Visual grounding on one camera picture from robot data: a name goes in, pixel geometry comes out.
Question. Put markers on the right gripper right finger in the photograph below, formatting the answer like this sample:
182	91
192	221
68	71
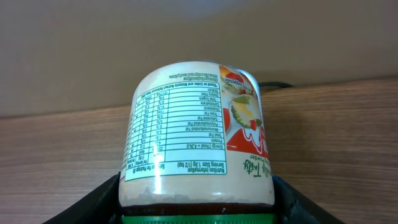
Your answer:
293	207

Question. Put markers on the clear jar green lid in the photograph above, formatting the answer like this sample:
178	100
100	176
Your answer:
196	148

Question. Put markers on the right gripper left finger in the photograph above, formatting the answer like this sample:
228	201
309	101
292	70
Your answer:
99	206

